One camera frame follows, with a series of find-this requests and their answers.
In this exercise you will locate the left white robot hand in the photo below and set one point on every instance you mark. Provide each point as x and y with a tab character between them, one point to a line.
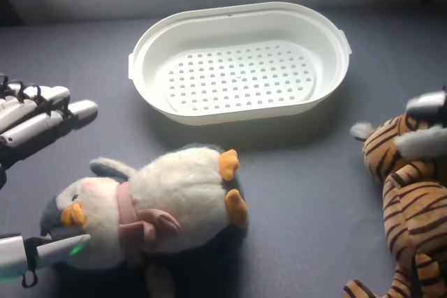
31	127

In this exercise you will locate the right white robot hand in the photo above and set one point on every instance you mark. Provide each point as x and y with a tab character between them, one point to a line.
427	104

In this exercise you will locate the plush penguin toy pink scarf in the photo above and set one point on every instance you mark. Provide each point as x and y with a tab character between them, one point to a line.
174	186

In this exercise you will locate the striped plush tiger toy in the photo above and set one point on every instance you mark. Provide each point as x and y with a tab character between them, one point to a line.
415	207

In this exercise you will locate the white plastic perforated oval basket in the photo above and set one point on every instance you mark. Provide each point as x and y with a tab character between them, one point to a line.
241	78

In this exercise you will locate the grey table cloth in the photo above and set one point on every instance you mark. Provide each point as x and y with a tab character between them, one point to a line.
300	207

